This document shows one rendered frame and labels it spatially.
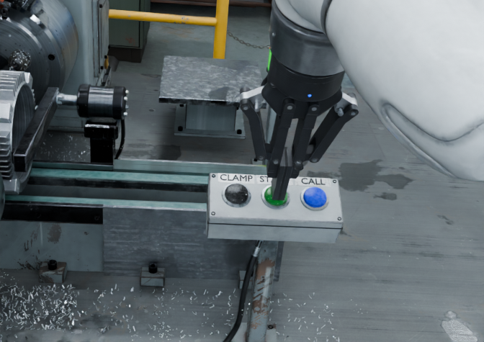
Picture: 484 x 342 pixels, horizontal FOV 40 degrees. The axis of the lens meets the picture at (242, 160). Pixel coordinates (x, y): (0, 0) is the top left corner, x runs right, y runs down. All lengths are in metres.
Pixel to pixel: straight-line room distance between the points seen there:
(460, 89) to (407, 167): 1.14
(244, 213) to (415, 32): 0.44
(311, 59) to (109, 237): 0.57
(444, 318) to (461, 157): 0.72
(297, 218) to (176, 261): 0.32
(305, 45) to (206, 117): 0.99
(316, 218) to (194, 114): 0.78
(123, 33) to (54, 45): 2.95
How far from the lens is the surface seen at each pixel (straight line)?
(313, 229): 0.84
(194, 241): 1.07
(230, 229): 0.83
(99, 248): 1.10
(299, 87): 0.64
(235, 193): 0.83
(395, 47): 0.45
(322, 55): 0.60
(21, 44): 1.26
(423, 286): 1.19
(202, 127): 1.58
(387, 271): 1.20
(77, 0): 1.45
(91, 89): 1.18
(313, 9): 0.53
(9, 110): 1.01
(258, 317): 0.97
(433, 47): 0.43
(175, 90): 1.50
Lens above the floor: 1.50
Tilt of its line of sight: 28 degrees down
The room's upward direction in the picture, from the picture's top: 6 degrees clockwise
